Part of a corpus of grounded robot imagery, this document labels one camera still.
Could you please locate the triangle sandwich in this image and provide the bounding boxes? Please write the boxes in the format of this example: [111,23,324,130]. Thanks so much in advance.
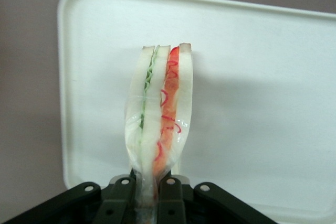
[123,41,194,224]

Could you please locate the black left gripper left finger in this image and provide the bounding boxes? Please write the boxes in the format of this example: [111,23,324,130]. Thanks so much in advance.
[0,173,138,224]

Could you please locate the beige plastic tray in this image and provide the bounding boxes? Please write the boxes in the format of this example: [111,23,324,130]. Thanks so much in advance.
[56,0,336,224]

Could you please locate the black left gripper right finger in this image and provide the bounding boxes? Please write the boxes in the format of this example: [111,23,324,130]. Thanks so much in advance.
[156,174,279,224]

